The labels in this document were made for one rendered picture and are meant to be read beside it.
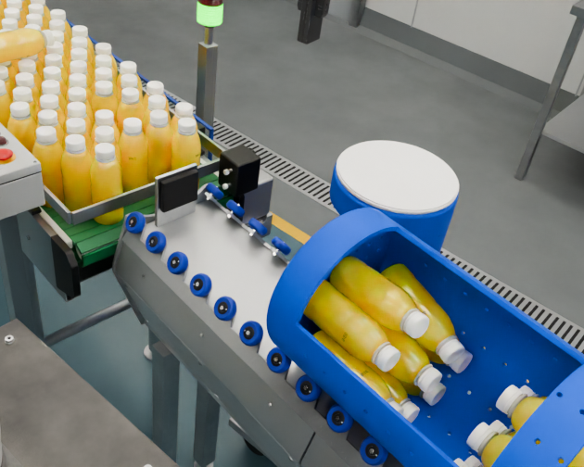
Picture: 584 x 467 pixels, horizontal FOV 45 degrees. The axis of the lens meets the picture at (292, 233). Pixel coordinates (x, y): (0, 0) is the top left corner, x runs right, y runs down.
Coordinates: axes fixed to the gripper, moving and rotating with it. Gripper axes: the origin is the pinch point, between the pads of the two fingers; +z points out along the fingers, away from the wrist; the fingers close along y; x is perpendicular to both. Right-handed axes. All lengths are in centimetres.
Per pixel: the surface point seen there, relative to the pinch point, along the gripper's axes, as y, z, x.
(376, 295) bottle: -17.2, 39.8, -2.8
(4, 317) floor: 120, 155, -18
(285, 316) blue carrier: -7.9, 43.1, 7.8
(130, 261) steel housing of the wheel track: 37, 67, -3
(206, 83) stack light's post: 65, 55, -56
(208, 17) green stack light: 65, 37, -55
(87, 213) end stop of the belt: 47, 58, 0
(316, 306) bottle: -9.8, 43.8, 2.0
